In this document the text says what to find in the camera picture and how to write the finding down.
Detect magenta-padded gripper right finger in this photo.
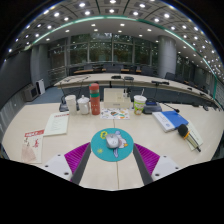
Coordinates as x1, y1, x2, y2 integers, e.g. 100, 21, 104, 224
132, 143, 183, 186

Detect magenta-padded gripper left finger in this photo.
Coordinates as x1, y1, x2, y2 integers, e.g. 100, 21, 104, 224
43, 142, 92, 185

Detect silver computer mouse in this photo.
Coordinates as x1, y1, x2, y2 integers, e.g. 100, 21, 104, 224
105, 133, 122, 150

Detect round teal cartoon mouse pad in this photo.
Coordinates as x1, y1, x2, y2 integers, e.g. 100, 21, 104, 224
90, 127, 135, 163

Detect red and white flyer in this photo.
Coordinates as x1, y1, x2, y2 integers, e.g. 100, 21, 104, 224
20, 128, 45, 164

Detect black handheld microphone yellow band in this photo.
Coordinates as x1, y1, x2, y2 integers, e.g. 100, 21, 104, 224
177, 123, 202, 153

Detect white booklet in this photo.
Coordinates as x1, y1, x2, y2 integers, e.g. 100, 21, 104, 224
43, 111, 70, 137

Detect white paper sheet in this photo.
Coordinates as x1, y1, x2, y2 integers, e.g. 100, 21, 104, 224
185, 119, 204, 152

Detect blue and white book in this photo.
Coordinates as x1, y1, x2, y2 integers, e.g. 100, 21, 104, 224
152, 110, 189, 133

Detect white paper cup stack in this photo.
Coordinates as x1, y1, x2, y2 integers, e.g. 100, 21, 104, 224
64, 94, 78, 116

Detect white lidded ceramic mug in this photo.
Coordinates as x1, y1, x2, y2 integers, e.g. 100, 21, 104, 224
76, 94, 91, 116

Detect green-printed paper cup with straw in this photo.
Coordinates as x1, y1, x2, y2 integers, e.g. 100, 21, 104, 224
133, 88, 148, 116

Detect red thermos bottle green band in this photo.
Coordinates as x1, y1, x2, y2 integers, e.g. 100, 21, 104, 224
88, 82, 102, 116

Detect colourful printed leaflet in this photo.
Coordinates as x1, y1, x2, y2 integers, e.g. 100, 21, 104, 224
100, 107, 131, 121

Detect white air purifier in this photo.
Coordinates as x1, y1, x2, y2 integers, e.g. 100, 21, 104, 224
35, 78, 46, 95

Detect white cardboard box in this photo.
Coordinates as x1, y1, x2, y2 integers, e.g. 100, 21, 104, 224
103, 87, 132, 110

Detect long curved conference desk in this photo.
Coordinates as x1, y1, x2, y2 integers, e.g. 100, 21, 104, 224
53, 73, 219, 107

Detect dark office chairs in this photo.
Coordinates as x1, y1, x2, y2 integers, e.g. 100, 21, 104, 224
68, 63, 203, 86

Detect ceiling lights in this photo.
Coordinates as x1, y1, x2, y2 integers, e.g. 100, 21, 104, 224
6, 0, 223, 79

